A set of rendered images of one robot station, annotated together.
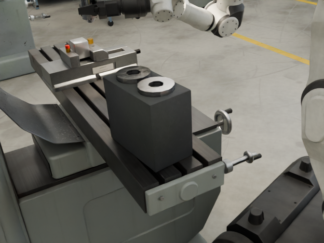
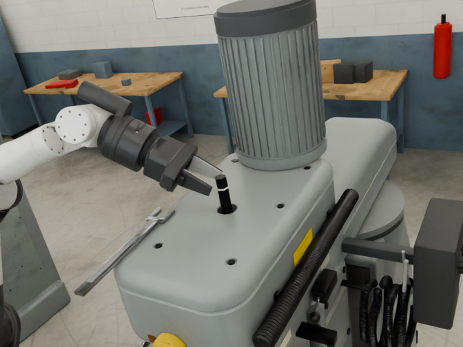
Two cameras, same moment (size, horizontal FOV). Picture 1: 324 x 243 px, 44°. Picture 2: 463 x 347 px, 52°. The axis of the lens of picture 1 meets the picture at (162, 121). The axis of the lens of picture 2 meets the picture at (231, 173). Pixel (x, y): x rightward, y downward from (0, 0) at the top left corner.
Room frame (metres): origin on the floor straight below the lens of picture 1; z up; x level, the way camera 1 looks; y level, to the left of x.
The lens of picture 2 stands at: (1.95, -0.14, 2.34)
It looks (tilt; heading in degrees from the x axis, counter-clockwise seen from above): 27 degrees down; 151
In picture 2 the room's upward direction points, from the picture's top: 10 degrees counter-clockwise
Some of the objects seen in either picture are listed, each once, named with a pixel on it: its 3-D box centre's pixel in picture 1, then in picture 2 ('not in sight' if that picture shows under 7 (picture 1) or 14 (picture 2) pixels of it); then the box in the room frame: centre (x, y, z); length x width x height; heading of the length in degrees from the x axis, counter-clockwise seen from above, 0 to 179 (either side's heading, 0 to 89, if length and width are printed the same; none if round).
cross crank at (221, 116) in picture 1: (216, 124); not in sight; (1.50, -0.24, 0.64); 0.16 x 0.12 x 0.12; 117
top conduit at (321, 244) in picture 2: not in sight; (313, 255); (1.39, 0.30, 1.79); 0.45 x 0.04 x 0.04; 117
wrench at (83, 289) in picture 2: not in sight; (127, 246); (1.25, 0.02, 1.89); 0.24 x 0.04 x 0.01; 120
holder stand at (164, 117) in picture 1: (147, 113); not in sight; (0.91, 0.04, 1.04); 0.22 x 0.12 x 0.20; 34
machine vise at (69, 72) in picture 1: (89, 60); not in sight; (1.44, 0.26, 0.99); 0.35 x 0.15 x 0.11; 118
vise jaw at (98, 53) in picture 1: (94, 50); not in sight; (1.46, 0.24, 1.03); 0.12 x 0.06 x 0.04; 28
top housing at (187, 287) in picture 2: not in sight; (238, 239); (1.27, 0.22, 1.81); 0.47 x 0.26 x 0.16; 117
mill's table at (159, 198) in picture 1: (98, 97); not in sight; (1.31, 0.23, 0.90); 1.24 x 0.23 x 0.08; 27
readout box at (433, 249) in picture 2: not in sight; (443, 261); (1.44, 0.63, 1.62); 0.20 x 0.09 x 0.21; 117
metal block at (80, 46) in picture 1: (79, 48); not in sight; (1.43, 0.29, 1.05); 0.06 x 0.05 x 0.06; 28
